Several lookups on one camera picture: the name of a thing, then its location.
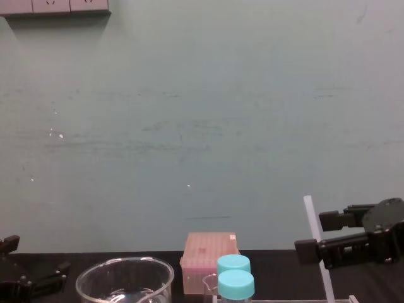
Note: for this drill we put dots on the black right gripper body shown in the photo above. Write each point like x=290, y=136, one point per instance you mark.
x=385, y=227

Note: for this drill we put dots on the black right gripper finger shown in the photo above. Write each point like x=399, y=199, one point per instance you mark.
x=329, y=221
x=341, y=251

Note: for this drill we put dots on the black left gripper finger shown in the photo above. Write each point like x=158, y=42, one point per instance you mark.
x=52, y=277
x=11, y=249

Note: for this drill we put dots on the white translucent stirring rod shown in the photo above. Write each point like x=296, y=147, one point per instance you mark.
x=312, y=217

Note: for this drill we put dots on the large clear glass beaker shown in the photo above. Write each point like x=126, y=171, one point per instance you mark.
x=94, y=284

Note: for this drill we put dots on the clear acrylic rack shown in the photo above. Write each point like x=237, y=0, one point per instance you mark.
x=315, y=300

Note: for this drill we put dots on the black table cloth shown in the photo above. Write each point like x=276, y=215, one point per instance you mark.
x=284, y=274

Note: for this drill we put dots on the teal capped clear bottle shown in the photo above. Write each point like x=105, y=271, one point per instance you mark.
x=236, y=282
x=233, y=263

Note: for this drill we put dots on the pink pipette tip box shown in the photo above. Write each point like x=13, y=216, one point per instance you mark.
x=205, y=249

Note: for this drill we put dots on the small clear glass beaker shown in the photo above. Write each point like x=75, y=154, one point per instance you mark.
x=209, y=285

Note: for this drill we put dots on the grey wall socket panel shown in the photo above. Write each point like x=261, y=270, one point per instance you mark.
x=53, y=6

